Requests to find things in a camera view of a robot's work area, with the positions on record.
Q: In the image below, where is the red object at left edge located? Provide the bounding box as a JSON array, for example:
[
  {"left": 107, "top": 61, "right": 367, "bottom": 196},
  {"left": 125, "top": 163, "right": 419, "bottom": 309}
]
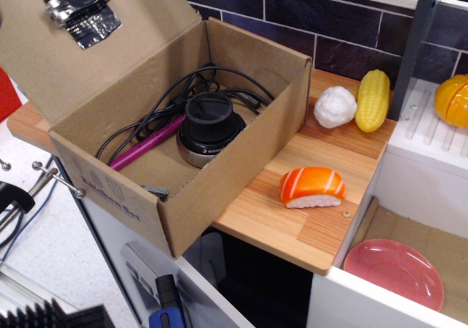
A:
[{"left": 0, "top": 69, "right": 22, "bottom": 121}]

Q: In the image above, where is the salmon nigiri sushi toy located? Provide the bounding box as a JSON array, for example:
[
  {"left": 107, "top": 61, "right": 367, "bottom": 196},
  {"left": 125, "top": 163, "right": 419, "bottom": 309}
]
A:
[{"left": 279, "top": 167, "right": 347, "bottom": 208}]

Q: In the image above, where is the blue cable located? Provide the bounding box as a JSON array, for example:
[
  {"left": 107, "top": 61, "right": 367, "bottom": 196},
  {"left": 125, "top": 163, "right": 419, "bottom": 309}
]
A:
[{"left": 0, "top": 156, "right": 59, "bottom": 263}]

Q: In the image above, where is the black duct tape patch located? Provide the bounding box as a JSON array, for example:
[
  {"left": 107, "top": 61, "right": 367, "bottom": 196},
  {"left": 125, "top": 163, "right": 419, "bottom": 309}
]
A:
[{"left": 43, "top": 0, "right": 121, "bottom": 50}]

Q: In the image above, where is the black 3D mouse device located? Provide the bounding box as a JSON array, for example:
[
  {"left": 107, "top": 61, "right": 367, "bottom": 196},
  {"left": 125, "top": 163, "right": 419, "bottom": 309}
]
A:
[{"left": 177, "top": 92, "right": 246, "bottom": 168}]

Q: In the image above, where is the blue black handle tool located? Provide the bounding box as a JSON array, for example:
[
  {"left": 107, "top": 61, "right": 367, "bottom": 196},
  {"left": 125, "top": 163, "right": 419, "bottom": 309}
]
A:
[{"left": 148, "top": 275, "right": 187, "bottom": 328}]

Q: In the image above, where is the dark grey vertical post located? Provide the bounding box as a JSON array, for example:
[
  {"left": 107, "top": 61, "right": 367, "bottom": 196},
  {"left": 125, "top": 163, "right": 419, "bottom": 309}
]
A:
[{"left": 388, "top": 0, "right": 439, "bottom": 121}]

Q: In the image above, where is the brown cardboard kitchen set box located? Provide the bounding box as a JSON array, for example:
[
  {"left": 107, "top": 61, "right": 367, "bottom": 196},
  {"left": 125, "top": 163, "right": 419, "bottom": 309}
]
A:
[{"left": 1, "top": 0, "right": 311, "bottom": 257}]

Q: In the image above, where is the black metal clamp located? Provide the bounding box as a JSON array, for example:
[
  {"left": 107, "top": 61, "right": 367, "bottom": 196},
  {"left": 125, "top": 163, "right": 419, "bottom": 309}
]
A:
[{"left": 1, "top": 161, "right": 86, "bottom": 231}]

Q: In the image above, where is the white dish rack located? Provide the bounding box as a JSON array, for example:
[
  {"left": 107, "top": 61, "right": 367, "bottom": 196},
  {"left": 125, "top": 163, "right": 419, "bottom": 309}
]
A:
[{"left": 387, "top": 79, "right": 467, "bottom": 170}]

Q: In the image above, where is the yellow toy corn right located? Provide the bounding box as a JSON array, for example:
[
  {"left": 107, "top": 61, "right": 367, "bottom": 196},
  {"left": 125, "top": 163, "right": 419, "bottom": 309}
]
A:
[{"left": 355, "top": 69, "right": 390, "bottom": 133}]

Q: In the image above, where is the orange toy pumpkin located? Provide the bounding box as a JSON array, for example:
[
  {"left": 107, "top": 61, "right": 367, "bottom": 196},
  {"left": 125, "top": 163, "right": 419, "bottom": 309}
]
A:
[{"left": 434, "top": 74, "right": 467, "bottom": 129}]

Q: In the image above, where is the pink marker pen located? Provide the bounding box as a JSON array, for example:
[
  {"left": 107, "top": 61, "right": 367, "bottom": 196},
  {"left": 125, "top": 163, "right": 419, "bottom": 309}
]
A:
[{"left": 110, "top": 114, "right": 186, "bottom": 171}]

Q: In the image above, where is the white toy rice ball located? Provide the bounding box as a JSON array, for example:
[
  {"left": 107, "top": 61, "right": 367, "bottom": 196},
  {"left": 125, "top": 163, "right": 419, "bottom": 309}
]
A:
[{"left": 314, "top": 86, "right": 358, "bottom": 129}]

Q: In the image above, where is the black cable in box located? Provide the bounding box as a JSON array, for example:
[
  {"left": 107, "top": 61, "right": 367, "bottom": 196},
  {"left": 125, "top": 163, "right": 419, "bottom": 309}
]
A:
[{"left": 96, "top": 63, "right": 275, "bottom": 164}]

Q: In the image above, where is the red plastic plate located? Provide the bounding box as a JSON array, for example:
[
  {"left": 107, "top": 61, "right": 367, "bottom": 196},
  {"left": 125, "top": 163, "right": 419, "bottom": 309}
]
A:
[{"left": 343, "top": 239, "right": 445, "bottom": 312}]

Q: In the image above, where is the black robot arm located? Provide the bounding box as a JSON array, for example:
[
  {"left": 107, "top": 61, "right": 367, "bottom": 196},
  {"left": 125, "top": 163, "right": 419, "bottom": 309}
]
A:
[{"left": 1, "top": 300, "right": 115, "bottom": 328}]

